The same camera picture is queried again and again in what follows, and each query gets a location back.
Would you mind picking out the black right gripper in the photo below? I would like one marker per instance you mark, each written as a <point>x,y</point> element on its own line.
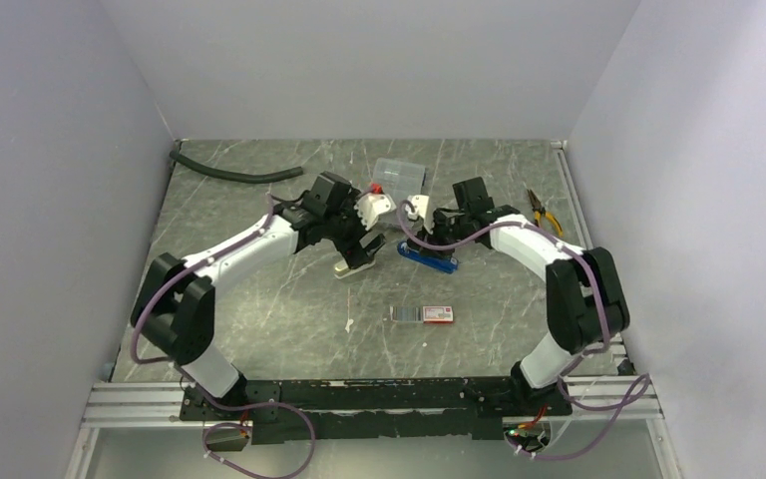
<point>434,238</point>

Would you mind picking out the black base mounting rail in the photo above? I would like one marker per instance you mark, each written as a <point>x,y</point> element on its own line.
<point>478,407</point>

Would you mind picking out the clear plastic screw organizer box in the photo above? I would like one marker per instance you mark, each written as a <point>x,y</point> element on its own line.
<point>399,179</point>

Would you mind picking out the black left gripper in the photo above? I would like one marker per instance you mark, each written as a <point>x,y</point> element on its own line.
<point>353,250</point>

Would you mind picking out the yellow handled pliers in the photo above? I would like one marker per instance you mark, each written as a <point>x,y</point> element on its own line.
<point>543,218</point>

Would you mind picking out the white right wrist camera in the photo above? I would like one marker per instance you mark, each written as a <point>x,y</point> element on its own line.
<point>419,208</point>

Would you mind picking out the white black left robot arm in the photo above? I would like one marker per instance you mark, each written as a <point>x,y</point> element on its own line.
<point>175,307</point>

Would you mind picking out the small beige white stapler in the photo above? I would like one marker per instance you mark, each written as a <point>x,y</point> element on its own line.
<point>344,268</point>

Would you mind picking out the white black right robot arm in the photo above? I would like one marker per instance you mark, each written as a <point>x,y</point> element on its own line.
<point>586,306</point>

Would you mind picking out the red white staples box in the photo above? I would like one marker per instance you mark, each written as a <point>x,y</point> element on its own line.
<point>422,314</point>

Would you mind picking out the blue black stapler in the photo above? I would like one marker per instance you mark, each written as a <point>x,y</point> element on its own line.
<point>443,264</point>

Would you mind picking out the aluminium frame rail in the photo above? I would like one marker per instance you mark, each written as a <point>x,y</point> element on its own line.
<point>162,404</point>

